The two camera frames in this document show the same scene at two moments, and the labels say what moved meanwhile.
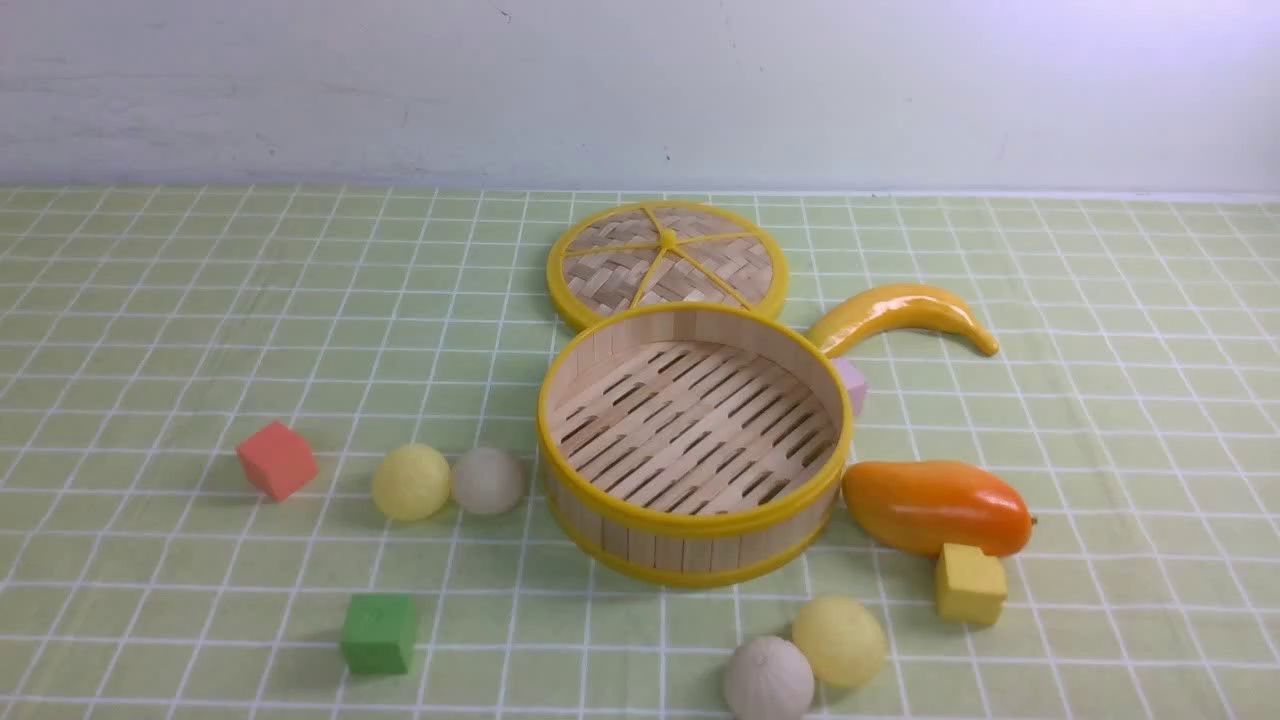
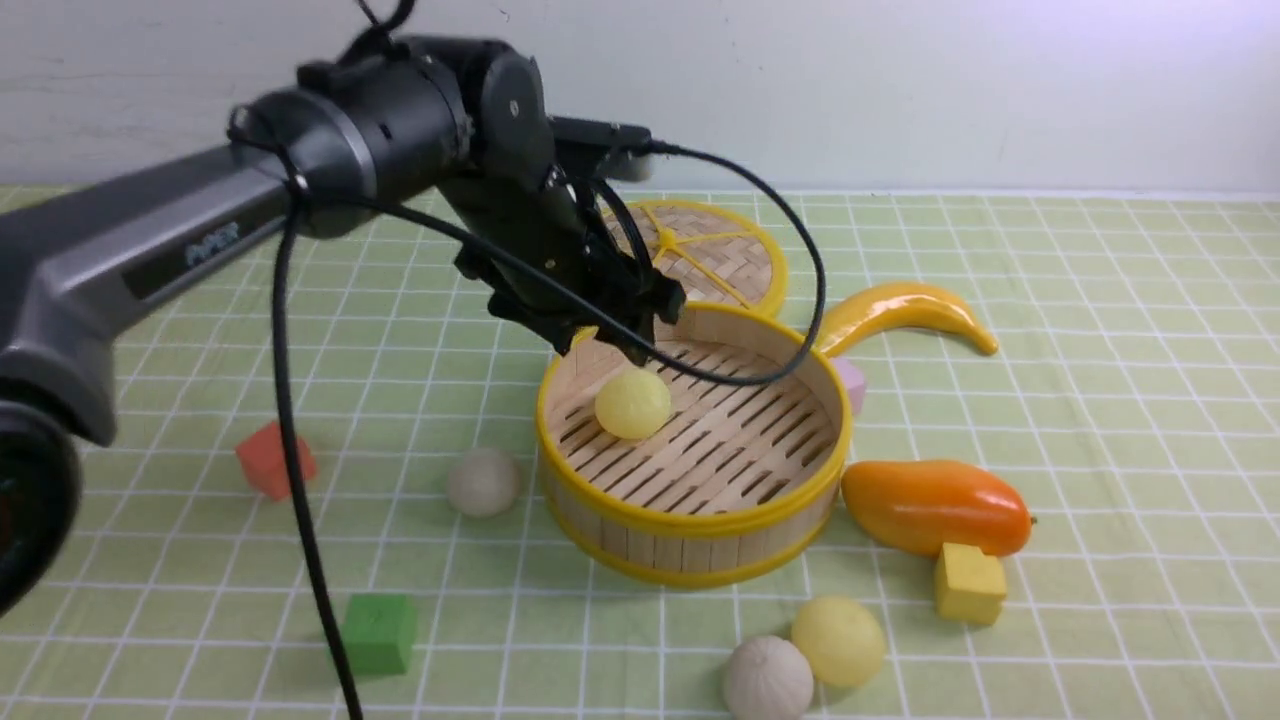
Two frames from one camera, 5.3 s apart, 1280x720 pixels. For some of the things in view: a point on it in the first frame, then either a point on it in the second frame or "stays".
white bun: (487, 480) stays
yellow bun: (411, 482) to (633, 403)
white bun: (769, 678) stays
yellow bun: (842, 640) stays
